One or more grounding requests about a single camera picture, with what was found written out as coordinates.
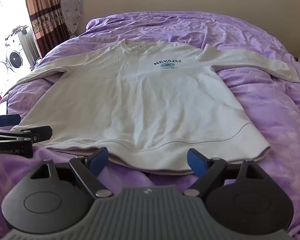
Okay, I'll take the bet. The fan with floral cover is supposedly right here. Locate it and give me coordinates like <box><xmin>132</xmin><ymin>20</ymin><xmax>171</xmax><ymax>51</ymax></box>
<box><xmin>59</xmin><ymin>0</ymin><xmax>83</xmax><ymax>38</ymax></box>

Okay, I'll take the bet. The white washing machine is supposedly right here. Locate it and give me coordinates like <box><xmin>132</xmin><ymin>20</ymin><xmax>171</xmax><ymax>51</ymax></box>
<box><xmin>0</xmin><ymin>34</ymin><xmax>30</xmax><ymax>80</ymax></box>

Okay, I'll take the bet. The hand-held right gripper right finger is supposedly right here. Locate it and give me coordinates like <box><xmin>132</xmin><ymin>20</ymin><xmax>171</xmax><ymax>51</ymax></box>
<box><xmin>184</xmin><ymin>148</ymin><xmax>268</xmax><ymax>197</ymax></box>

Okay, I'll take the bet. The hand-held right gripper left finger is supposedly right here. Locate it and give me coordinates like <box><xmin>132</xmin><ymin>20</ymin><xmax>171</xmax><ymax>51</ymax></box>
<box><xmin>30</xmin><ymin>147</ymin><xmax>113</xmax><ymax>197</ymax></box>

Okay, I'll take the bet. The brown striped curtain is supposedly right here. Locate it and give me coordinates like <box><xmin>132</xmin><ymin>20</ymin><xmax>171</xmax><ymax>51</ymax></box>
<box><xmin>22</xmin><ymin>0</ymin><xmax>70</xmax><ymax>58</ymax></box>

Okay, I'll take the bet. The white printed sweatshirt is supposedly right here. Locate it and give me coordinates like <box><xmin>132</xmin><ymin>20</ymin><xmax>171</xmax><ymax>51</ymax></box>
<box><xmin>11</xmin><ymin>38</ymin><xmax>300</xmax><ymax>174</ymax></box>

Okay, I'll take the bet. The grey oil radiator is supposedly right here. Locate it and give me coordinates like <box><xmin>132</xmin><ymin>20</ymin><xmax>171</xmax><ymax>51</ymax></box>
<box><xmin>11</xmin><ymin>26</ymin><xmax>42</xmax><ymax>65</ymax></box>

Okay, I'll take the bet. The purple blanket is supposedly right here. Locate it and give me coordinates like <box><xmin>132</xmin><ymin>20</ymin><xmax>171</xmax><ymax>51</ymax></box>
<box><xmin>0</xmin><ymin>11</ymin><xmax>300</xmax><ymax>205</ymax></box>

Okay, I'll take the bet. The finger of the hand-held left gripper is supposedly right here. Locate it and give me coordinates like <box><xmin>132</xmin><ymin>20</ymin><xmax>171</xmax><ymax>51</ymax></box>
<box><xmin>0</xmin><ymin>114</ymin><xmax>21</xmax><ymax>128</ymax></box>
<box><xmin>0</xmin><ymin>126</ymin><xmax>53</xmax><ymax>144</ymax></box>

